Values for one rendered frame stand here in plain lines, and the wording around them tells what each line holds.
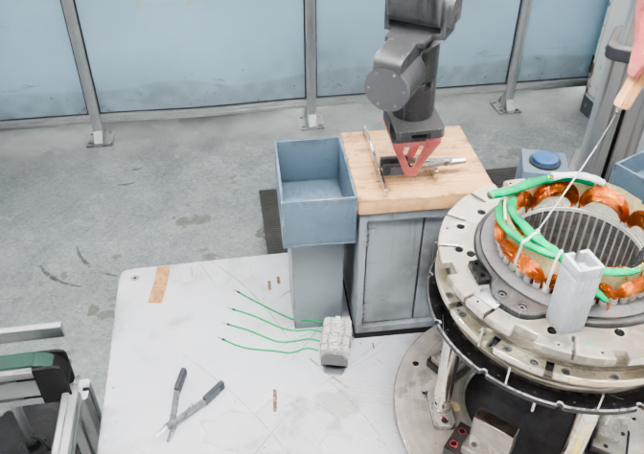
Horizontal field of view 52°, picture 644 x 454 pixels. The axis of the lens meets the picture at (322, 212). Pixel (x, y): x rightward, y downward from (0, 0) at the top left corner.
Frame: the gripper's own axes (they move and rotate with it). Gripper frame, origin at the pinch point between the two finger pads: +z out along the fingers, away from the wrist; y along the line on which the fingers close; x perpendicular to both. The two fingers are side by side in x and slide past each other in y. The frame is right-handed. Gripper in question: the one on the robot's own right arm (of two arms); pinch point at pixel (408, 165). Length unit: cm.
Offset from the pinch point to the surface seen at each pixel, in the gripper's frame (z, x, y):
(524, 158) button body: 6.1, 21.2, -7.0
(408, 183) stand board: 2.0, -0.2, 1.7
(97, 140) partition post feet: 110, -95, -191
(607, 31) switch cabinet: 75, 142, -189
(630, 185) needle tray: 5.0, 33.3, 3.6
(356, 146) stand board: 2.2, -6.0, -9.4
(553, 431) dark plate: 30.0, 16.9, 27.1
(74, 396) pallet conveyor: 38, -56, 5
